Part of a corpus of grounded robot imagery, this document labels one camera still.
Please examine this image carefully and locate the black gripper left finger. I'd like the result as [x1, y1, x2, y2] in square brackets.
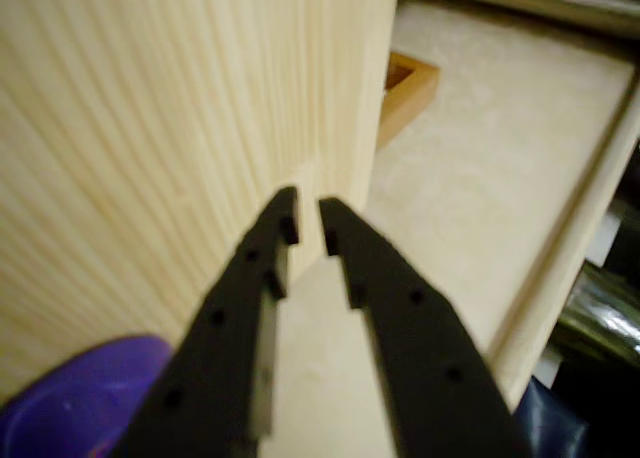
[112, 185, 301, 458]

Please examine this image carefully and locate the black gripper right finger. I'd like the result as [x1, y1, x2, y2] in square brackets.
[318, 196, 532, 458]

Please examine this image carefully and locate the purple plastic bowl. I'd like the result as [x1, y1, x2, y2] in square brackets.
[0, 333, 176, 458]

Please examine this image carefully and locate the dark blue object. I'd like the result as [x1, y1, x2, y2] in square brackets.
[514, 375, 591, 458]

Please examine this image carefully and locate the grey metal tube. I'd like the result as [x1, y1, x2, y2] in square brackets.
[399, 0, 640, 42]

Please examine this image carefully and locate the brown wooden frame piece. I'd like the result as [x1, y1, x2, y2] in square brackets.
[375, 50, 441, 150]

